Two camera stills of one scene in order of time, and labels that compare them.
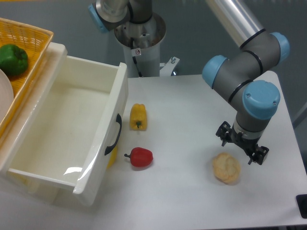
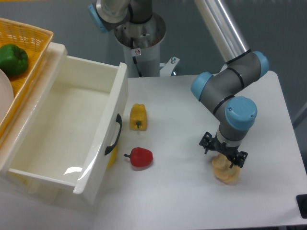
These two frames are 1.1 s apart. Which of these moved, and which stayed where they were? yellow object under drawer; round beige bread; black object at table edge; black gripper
Moved: black gripper
Stayed: black object at table edge; round beige bread; yellow object under drawer
